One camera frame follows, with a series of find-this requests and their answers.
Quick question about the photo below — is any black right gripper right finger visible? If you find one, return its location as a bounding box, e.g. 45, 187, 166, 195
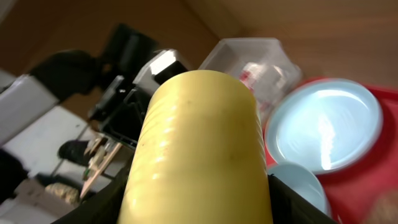
268, 175, 337, 224

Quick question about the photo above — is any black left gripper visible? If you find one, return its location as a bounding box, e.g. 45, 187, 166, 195
88, 76, 151, 146

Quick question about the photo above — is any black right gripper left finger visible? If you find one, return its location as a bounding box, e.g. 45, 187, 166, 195
52, 167, 130, 224

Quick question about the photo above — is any small light blue bowl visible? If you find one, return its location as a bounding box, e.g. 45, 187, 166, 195
267, 162, 332, 218

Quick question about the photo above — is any yellow plastic cup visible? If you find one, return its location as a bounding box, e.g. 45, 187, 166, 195
118, 70, 272, 224

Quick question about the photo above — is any red and white wrapper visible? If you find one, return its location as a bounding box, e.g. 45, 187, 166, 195
239, 62, 286, 113

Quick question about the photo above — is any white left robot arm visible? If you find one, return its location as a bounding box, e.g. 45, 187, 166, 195
1, 24, 157, 172

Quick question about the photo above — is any red serving tray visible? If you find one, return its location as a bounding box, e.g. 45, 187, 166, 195
266, 85, 397, 223

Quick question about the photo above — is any large light blue plate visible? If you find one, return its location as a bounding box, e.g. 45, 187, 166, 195
264, 79, 383, 174

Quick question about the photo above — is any clear plastic bin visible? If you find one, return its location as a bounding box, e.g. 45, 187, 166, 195
199, 38, 302, 125

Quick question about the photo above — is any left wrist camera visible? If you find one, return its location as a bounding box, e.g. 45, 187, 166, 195
132, 49, 192, 95

